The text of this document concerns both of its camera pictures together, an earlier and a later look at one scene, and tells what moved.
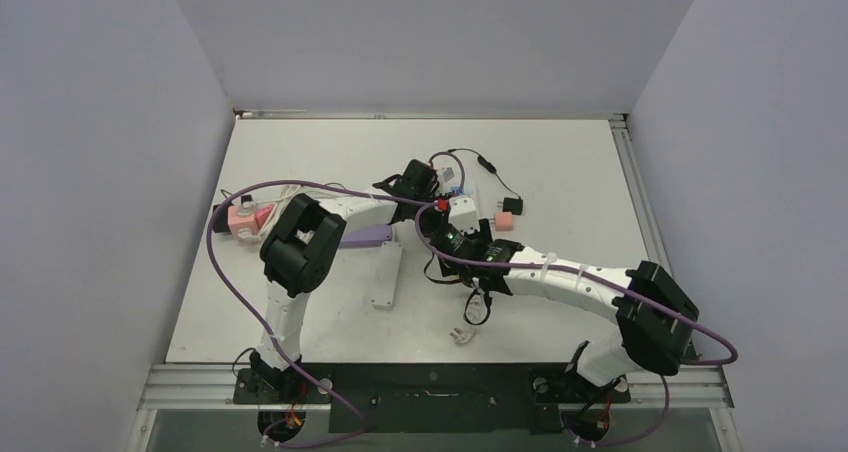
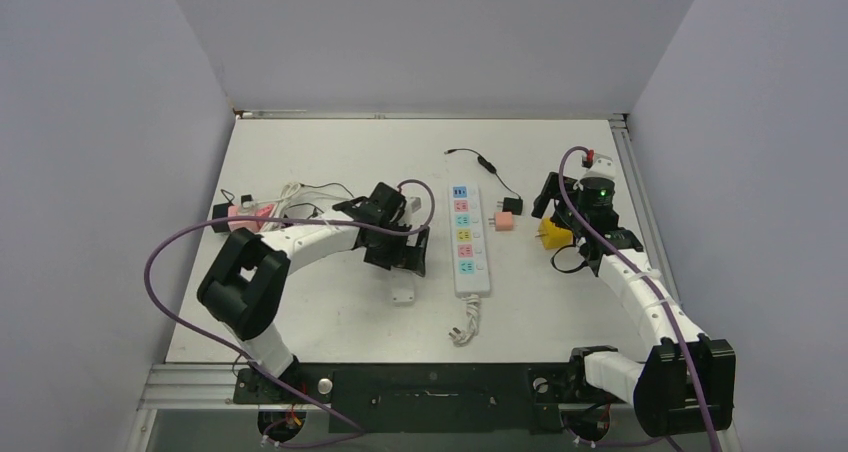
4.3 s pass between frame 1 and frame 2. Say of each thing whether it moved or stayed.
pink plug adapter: stayed
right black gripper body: moved
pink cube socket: stayed
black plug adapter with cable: stayed
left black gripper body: moved
